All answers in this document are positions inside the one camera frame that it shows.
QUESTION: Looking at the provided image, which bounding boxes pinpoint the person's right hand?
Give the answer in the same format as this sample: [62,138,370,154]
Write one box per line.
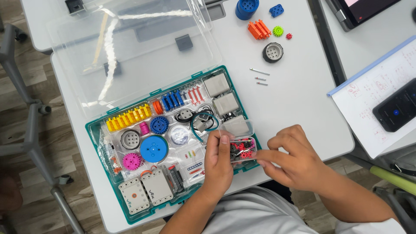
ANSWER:
[254,125,326,194]

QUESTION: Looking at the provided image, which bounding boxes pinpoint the person's left hand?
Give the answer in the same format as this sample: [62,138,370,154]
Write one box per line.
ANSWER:
[202,130,234,196]

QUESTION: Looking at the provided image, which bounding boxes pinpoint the small clear parts box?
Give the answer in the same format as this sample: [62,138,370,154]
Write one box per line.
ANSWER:
[218,120,258,164]

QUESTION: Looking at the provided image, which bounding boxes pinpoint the tray of small coloured pins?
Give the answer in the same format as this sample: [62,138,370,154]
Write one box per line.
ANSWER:
[185,148,206,181]

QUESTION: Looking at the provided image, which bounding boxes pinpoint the black battery pack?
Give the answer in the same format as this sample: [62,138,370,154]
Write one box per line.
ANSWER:
[167,164,185,193]

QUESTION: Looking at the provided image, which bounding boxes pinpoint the grey motor block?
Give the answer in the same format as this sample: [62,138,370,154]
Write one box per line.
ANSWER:
[224,115,251,136]
[203,73,231,98]
[213,93,240,117]

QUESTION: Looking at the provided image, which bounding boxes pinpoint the person's white shirt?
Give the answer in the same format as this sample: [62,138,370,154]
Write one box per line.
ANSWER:
[201,186,407,234]

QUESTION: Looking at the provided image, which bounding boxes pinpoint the large blue wheel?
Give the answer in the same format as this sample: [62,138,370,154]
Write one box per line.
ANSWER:
[140,135,170,164]

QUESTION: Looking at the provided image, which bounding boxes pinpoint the row of red beams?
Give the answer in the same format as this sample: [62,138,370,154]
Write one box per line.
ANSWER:
[187,86,205,105]

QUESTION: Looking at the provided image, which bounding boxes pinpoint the row of blue beams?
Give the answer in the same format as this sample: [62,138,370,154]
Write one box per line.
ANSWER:
[161,90,185,112]

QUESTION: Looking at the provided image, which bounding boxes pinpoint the pink gear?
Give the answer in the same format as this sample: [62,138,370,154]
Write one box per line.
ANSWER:
[122,153,144,172]

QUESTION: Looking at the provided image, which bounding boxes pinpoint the white controller box orange button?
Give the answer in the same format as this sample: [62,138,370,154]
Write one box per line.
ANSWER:
[118,177,151,215]

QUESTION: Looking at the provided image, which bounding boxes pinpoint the paper pad with blue edge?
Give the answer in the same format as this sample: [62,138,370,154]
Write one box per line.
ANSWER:
[327,35,416,160]

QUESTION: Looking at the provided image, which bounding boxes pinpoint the grey wheel with black tyre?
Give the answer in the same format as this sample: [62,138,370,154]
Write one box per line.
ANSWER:
[262,42,284,63]
[120,129,141,150]

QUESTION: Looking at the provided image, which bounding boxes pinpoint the yellow-green bar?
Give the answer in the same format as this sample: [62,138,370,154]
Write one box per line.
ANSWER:
[370,165,416,196]

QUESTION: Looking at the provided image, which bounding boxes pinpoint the heap of small orange connectors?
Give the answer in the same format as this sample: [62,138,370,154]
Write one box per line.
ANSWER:
[110,156,123,175]

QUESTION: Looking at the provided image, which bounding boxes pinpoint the row of yellow beams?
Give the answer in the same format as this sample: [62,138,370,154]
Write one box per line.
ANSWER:
[106,103,153,133]

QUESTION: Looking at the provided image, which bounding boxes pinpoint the black phone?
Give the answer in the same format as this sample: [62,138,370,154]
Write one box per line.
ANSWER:
[372,78,416,133]

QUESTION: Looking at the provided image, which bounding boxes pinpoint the green kit case tray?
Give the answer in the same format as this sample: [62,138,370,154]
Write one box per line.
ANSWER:
[85,65,262,225]

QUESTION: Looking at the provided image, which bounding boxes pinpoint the grey square block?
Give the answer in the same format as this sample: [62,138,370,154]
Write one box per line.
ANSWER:
[174,34,194,52]

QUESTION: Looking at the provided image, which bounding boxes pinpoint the stack of orange beams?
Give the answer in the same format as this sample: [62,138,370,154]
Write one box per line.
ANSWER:
[247,19,272,40]

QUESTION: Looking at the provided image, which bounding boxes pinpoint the clear plastic case lid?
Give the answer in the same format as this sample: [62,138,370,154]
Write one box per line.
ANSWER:
[45,0,223,115]

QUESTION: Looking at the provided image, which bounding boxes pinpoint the small blue plate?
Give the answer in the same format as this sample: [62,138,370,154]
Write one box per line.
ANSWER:
[269,4,284,18]

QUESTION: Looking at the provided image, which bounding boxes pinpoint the grey tablet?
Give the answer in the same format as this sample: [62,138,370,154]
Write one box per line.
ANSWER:
[325,0,402,32]

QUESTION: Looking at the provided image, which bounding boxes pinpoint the blue wheel stack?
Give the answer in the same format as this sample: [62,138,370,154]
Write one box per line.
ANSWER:
[235,0,260,21]

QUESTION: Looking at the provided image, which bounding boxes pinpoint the grey metal desk legs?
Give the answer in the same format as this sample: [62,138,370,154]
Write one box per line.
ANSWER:
[0,23,86,234]

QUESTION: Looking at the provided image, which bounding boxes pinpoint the black square socket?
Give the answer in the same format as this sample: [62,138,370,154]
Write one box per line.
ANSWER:
[64,0,86,15]

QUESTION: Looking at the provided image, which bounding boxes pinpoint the grey sensor with black cable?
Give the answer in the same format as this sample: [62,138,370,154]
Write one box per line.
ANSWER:
[174,108,196,124]
[194,105,216,133]

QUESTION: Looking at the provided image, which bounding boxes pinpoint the teal rubber ring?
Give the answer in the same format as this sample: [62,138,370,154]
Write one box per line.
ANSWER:
[190,113,220,144]

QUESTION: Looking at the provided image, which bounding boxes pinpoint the black strap with metal ring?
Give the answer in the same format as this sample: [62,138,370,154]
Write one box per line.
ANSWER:
[389,162,416,178]

